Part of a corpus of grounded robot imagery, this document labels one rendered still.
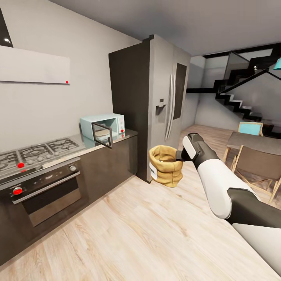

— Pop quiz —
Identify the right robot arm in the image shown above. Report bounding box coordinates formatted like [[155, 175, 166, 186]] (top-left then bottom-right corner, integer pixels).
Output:
[[176, 133, 281, 277]]

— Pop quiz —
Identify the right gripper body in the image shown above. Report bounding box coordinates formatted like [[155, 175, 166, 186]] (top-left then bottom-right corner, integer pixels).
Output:
[[176, 150, 191, 161]]

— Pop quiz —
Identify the microwave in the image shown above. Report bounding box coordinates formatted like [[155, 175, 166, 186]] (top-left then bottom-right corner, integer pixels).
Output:
[[80, 113, 124, 149]]

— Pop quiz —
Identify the popcorn bag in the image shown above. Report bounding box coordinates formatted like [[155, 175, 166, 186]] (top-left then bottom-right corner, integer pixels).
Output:
[[149, 145, 183, 188]]

